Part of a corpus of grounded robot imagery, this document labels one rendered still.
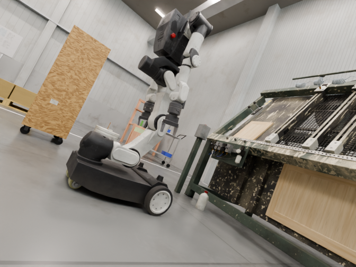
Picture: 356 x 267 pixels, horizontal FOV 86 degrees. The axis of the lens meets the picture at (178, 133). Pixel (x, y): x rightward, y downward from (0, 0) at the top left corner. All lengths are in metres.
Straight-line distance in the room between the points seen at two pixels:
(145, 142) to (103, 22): 10.15
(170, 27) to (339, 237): 1.89
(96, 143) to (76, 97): 1.21
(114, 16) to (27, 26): 3.71
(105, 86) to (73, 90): 8.31
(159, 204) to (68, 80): 1.68
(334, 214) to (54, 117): 2.67
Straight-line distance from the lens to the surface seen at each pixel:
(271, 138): 2.12
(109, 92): 10.77
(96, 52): 2.55
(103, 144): 1.33
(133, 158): 1.39
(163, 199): 1.40
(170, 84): 1.48
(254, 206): 2.19
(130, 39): 11.54
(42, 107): 2.44
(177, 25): 1.58
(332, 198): 1.95
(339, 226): 1.92
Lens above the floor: 0.43
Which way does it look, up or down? 6 degrees up
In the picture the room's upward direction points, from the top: 24 degrees clockwise
